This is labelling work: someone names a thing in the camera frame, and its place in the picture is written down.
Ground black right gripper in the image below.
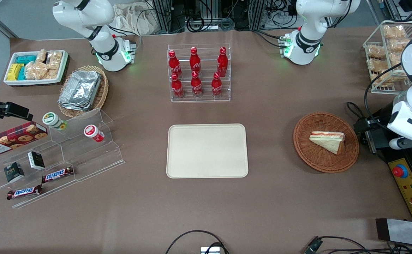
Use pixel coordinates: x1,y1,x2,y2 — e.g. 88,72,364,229
0,87,34,121

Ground triangle sandwich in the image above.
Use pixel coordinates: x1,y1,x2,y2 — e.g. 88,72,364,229
309,131,346,155

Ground oval tan wicker basket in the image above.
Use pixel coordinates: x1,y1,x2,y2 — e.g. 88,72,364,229
58,65,109,119

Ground round brown wicker basket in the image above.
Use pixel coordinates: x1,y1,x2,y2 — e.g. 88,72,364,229
293,112,360,173

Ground beige plastic tray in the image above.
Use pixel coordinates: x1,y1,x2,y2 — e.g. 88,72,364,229
166,123,249,179

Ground black tabletop machine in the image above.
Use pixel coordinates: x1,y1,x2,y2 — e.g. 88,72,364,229
354,102,412,223

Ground red tartan cookie box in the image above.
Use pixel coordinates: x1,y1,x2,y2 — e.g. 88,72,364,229
0,121,48,157

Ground white rectangular snack bin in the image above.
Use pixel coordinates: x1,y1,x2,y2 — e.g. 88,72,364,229
4,50,69,86

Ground green lidded cup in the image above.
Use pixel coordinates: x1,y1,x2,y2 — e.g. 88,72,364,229
42,112,67,131

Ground yellow snack packet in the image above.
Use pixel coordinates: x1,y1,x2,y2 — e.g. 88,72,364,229
7,63,24,81

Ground yellow control panel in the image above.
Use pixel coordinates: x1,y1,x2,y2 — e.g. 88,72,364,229
388,158,412,217

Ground small black box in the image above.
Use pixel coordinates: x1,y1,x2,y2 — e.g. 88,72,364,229
28,151,46,170
4,162,25,183

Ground bagged fried bread packet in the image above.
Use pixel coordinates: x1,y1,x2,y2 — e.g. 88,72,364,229
389,52,405,66
371,71,412,87
389,38,412,53
367,58,390,73
367,45,386,59
383,25,406,39

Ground stacked aluminium foil containers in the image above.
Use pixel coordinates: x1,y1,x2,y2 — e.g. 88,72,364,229
58,70,102,111

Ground brown Snickers bar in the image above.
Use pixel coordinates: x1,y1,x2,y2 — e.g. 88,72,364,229
7,185,43,200
42,166,74,184

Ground red lidded cup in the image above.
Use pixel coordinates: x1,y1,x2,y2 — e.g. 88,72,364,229
84,125,105,143

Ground clear acrylic stepped display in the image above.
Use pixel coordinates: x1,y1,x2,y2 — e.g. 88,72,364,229
0,109,125,209

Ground grey sheet with black edge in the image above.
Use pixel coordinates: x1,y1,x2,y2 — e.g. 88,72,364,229
375,218,412,247

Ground beige cloth bag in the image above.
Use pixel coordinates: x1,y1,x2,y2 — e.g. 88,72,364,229
112,3,157,36

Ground red cola bottle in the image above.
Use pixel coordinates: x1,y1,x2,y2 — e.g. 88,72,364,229
191,71,203,97
217,47,228,77
168,50,183,78
171,73,185,98
211,72,223,97
190,47,202,74

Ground clear acrylic bottle rack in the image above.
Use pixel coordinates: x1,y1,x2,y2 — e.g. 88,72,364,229
167,44,231,103

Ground black machine power cable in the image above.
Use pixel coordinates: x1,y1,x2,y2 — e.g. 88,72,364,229
346,102,369,125

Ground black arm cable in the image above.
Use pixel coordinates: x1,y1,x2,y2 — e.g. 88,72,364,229
364,63,412,132

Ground white wire basket rack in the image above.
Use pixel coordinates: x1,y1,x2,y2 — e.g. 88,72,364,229
363,20,412,95

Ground black cable with connector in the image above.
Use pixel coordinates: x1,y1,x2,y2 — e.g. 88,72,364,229
304,236,412,254

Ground aluminium frame rack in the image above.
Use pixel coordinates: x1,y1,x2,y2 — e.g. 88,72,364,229
366,0,412,22

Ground aluminium frame post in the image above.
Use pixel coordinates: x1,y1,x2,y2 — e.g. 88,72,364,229
152,0,173,34
250,0,266,31

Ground black looped table cable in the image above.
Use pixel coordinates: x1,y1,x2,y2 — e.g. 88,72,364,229
165,230,229,254

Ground black cable bundle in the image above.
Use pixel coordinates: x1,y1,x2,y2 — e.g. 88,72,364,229
172,0,251,33

